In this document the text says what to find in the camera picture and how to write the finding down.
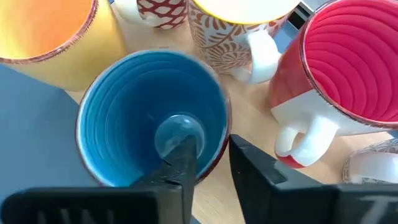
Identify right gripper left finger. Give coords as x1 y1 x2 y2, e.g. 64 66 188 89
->
0 136 199 224

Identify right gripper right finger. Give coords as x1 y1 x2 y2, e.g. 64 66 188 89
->
229 133 398 224

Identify white textured mug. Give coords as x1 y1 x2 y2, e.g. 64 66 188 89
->
341 138 398 185

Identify blue ribbed mug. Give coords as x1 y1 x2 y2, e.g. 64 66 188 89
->
75 49 233 187

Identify red white striped mug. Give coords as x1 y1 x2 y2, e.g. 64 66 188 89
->
269 0 398 169

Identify orange leaf pattern mug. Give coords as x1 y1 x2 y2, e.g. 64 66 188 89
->
186 0 301 85

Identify yellow mug white handle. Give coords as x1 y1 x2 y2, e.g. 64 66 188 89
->
0 0 127 93

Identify white mug red lattice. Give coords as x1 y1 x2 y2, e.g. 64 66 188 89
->
113 0 189 30

